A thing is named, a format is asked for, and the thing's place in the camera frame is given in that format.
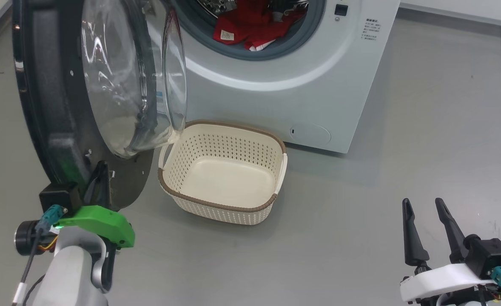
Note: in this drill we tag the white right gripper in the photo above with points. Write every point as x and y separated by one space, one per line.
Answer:
442 280

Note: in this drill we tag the black round glass washer door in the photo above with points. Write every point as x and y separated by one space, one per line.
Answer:
50 106

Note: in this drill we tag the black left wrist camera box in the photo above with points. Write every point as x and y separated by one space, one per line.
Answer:
59 196

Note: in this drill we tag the white partition panel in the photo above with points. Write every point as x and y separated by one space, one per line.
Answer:
467 8

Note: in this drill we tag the red garment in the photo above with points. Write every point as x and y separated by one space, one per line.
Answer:
250 25

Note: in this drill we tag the cream perforated laundry basket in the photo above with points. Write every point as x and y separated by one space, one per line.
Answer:
229 182

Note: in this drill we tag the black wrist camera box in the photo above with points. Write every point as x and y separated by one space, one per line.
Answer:
59 196
493 255

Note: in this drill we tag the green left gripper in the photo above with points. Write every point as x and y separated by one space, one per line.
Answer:
101 221

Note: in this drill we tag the white front-load washing machine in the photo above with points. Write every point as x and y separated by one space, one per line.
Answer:
276 93

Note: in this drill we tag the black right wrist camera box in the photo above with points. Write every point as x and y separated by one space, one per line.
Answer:
493 255

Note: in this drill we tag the teal left camera connector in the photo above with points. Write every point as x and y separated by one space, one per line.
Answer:
48 216

